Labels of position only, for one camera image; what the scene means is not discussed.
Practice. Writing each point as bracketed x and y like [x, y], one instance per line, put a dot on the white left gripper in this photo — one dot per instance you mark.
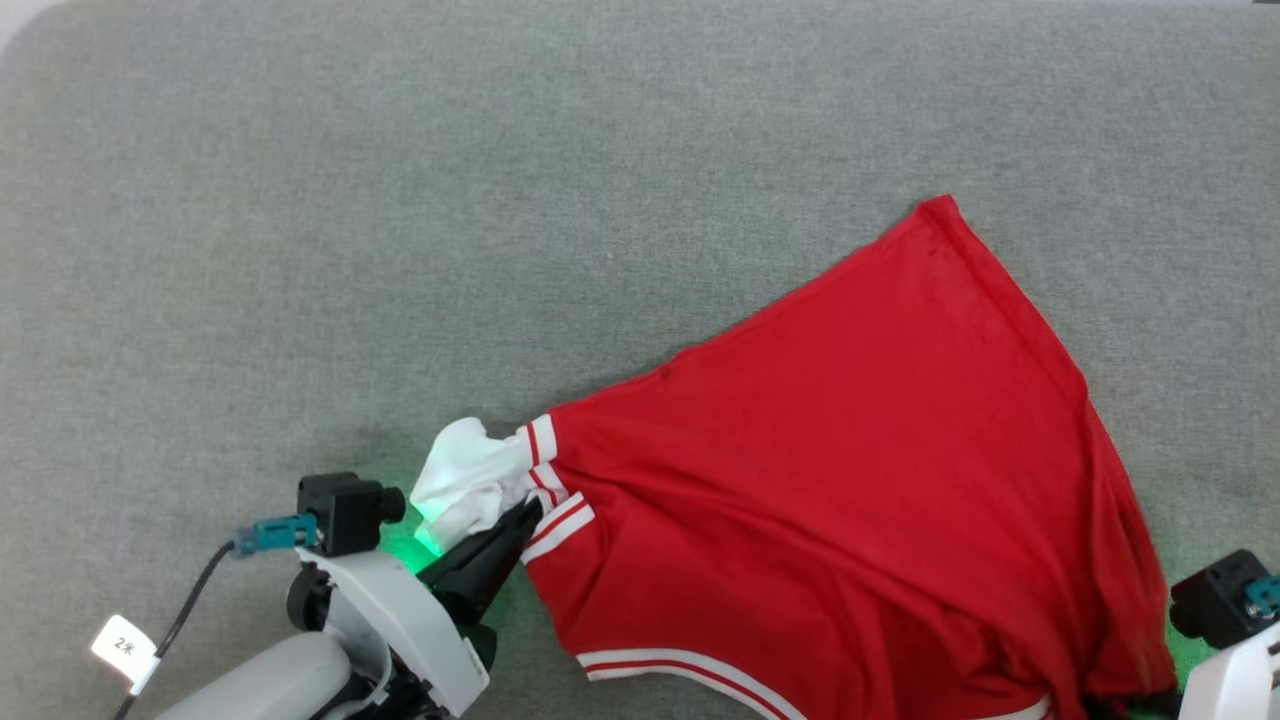
[405, 620]

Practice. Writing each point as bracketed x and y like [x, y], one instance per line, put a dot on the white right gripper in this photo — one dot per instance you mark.
[1235, 680]

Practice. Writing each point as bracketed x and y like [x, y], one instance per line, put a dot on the red white sports jersey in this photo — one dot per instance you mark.
[850, 500]

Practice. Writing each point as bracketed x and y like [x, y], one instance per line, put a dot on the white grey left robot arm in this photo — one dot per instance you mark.
[260, 685]

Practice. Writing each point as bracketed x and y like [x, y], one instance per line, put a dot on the grey fabric sofa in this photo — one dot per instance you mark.
[400, 220]

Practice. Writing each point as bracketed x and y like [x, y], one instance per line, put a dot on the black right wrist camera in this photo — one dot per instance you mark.
[1210, 600]

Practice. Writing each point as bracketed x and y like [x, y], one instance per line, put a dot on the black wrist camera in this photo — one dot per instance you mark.
[345, 510]
[1210, 600]

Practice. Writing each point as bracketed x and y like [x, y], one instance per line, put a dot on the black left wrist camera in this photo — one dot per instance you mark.
[345, 510]

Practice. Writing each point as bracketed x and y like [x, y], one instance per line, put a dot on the teal right camera connector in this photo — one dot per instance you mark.
[1263, 595]

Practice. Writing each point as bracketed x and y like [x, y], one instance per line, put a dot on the teal camera connector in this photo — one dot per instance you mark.
[275, 533]
[1263, 595]

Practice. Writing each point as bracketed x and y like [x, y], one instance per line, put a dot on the teal left camera connector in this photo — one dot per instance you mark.
[275, 533]

